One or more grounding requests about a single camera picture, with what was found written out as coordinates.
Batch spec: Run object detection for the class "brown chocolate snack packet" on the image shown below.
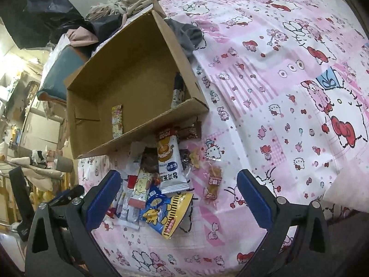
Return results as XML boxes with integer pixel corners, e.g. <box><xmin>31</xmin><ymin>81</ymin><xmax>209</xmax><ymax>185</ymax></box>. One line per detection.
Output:
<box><xmin>176</xmin><ymin>121</ymin><xmax>202</xmax><ymax>142</ymax></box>

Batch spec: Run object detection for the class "blue cartoon snack packet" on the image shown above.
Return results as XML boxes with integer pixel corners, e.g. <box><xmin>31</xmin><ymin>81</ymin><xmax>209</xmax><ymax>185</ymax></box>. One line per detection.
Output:
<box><xmin>140</xmin><ymin>186</ymin><xmax>172</xmax><ymax>233</ymax></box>

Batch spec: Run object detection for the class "brown cardboard box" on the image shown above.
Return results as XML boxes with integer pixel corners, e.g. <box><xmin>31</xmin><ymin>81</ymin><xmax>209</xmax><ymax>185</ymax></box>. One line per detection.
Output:
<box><xmin>64</xmin><ymin>4</ymin><xmax>210</xmax><ymax>160</ymax></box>

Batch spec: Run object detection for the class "grey cardboard tube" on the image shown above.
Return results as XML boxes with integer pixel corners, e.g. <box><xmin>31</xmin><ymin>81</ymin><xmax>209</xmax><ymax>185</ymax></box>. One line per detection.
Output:
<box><xmin>55</xmin><ymin>154</ymin><xmax>74</xmax><ymax>172</ymax></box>

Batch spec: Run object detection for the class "pink printed blanket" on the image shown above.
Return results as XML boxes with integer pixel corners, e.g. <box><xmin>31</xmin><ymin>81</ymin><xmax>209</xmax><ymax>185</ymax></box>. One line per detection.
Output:
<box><xmin>76</xmin><ymin>0</ymin><xmax>369</xmax><ymax>277</ymax></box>

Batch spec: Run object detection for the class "slim white snack packet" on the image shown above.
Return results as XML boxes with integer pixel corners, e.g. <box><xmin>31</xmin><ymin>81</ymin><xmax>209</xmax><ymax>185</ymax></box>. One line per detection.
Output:
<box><xmin>115</xmin><ymin>185</ymin><xmax>139</xmax><ymax>227</ymax></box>

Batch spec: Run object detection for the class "yellow striped snack packet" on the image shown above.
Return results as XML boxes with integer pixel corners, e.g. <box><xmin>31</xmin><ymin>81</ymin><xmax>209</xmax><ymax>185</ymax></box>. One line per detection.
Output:
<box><xmin>160</xmin><ymin>192</ymin><xmax>194</xmax><ymax>239</ymax></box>

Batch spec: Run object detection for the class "yellow cartoon snack packet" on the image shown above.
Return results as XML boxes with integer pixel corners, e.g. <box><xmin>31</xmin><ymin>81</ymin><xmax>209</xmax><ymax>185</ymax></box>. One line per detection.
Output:
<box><xmin>111</xmin><ymin>104</ymin><xmax>124</xmax><ymax>140</ymax></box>

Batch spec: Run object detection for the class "red and white snack packet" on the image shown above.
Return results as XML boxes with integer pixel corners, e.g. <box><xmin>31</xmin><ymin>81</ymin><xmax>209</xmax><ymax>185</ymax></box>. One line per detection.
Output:
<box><xmin>127</xmin><ymin>175</ymin><xmax>147</xmax><ymax>208</ymax></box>

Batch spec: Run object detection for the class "clear packet of yellow fruit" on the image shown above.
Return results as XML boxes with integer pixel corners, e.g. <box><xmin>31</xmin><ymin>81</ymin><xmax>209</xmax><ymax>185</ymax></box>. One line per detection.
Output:
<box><xmin>180</xmin><ymin>147</ymin><xmax>202</xmax><ymax>169</ymax></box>

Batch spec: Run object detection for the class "teal cushion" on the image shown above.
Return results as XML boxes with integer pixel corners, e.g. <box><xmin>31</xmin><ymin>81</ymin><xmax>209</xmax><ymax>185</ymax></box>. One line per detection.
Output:
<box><xmin>37</xmin><ymin>45</ymin><xmax>87</xmax><ymax>101</ymax></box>

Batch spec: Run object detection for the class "red-topped white snack packet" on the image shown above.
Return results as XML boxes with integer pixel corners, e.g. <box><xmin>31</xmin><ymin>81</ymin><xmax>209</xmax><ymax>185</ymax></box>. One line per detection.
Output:
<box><xmin>156</xmin><ymin>127</ymin><xmax>192</xmax><ymax>194</ymax></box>

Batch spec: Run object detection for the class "pink cloth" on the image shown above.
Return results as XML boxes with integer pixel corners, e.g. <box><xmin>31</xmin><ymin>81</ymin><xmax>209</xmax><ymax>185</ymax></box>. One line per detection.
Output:
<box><xmin>68</xmin><ymin>26</ymin><xmax>100</xmax><ymax>47</ymax></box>

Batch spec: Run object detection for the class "black and white snack packet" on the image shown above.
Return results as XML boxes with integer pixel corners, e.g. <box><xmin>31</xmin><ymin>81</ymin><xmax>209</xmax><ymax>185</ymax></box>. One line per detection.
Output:
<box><xmin>171</xmin><ymin>73</ymin><xmax>185</xmax><ymax>109</ymax></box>

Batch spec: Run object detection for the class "grey cloth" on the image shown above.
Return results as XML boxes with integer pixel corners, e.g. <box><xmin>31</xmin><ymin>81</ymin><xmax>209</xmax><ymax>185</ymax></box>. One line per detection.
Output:
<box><xmin>166</xmin><ymin>18</ymin><xmax>206</xmax><ymax>60</ymax></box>

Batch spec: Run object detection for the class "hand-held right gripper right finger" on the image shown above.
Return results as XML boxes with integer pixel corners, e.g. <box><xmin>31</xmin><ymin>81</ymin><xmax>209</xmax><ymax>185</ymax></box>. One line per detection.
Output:
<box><xmin>237</xmin><ymin>169</ymin><xmax>332</xmax><ymax>277</ymax></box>

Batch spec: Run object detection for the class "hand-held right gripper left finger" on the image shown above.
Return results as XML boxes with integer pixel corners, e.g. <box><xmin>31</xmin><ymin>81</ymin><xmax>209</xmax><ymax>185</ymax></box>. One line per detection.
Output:
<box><xmin>24</xmin><ymin>170</ymin><xmax>122</xmax><ymax>277</ymax></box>

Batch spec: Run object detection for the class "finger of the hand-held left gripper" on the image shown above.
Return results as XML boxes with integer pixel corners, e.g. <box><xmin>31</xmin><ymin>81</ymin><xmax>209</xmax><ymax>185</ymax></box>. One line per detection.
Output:
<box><xmin>50</xmin><ymin>185</ymin><xmax>85</xmax><ymax>207</ymax></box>

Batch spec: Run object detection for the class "clear wrapped brown snack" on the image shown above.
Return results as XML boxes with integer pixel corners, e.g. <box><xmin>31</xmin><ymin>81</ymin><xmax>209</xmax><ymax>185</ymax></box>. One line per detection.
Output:
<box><xmin>206</xmin><ymin>166</ymin><xmax>223</xmax><ymax>188</ymax></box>

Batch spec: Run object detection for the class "yellow dog print snack packet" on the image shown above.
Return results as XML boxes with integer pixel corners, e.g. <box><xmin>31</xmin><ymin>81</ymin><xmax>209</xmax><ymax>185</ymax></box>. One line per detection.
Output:
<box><xmin>135</xmin><ymin>170</ymin><xmax>159</xmax><ymax>199</ymax></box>

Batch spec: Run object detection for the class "clear packet of dark snack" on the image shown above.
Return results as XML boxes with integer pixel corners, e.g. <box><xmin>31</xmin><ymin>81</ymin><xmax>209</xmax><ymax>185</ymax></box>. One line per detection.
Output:
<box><xmin>127</xmin><ymin>141</ymin><xmax>160</xmax><ymax>179</ymax></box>

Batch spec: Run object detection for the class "black plastic bag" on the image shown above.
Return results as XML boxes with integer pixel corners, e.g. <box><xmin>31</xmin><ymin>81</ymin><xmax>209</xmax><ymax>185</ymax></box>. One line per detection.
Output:
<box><xmin>23</xmin><ymin>0</ymin><xmax>87</xmax><ymax>41</ymax></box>

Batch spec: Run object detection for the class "orange wrapped candy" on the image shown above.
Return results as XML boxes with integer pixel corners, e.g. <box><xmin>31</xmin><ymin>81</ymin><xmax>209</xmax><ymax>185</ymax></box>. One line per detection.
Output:
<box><xmin>203</xmin><ymin>187</ymin><xmax>220</xmax><ymax>200</ymax></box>

